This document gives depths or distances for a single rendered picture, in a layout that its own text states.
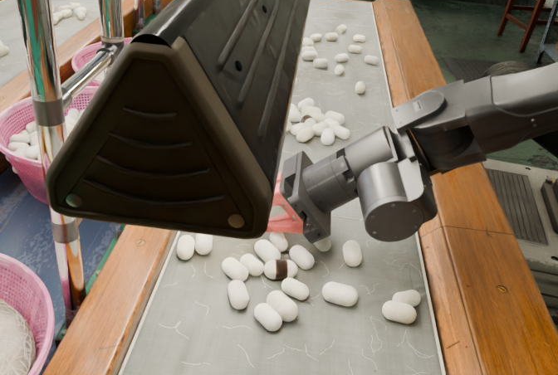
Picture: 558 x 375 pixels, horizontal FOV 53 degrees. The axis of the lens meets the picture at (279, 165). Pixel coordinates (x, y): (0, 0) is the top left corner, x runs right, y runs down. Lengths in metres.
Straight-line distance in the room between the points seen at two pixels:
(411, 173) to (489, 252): 0.19
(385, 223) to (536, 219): 0.87
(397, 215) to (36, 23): 0.35
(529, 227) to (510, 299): 0.70
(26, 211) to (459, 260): 0.59
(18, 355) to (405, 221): 0.39
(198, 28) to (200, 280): 0.46
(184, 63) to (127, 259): 0.46
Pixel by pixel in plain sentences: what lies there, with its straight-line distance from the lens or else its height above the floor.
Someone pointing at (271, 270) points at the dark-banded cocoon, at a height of 0.76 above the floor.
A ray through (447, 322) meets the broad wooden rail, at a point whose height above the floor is 0.75.
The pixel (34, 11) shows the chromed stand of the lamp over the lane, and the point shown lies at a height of 1.04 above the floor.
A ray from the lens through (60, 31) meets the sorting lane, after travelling 1.40.
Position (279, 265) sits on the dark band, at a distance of 0.62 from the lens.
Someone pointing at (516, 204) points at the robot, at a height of 0.47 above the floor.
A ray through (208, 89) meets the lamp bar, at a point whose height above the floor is 1.09.
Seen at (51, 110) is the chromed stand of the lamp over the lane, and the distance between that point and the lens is 0.48.
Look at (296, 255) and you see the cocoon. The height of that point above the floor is 0.76.
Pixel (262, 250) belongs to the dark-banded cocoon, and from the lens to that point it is 0.64.
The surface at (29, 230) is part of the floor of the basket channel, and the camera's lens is 0.84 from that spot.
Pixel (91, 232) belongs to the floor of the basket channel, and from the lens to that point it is 0.81.
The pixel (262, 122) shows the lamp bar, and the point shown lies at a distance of 0.22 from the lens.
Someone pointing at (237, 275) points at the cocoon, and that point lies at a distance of 0.61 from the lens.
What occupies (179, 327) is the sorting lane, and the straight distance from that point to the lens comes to 0.58.
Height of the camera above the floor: 1.17
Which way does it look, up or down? 31 degrees down
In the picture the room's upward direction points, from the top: 6 degrees clockwise
